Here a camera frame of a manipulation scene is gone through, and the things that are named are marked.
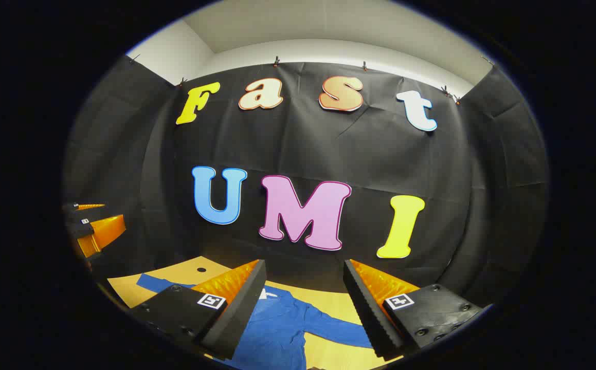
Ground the black backdrop cloth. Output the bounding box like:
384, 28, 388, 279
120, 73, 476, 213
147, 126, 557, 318
63, 54, 550, 309

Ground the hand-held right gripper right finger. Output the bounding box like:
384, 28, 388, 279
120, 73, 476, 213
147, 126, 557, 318
342, 259, 483, 361

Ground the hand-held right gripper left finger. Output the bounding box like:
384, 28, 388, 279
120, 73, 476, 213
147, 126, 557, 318
128, 260, 267, 360

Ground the blue shirt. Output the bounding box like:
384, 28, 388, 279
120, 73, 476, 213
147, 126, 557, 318
137, 273, 375, 370

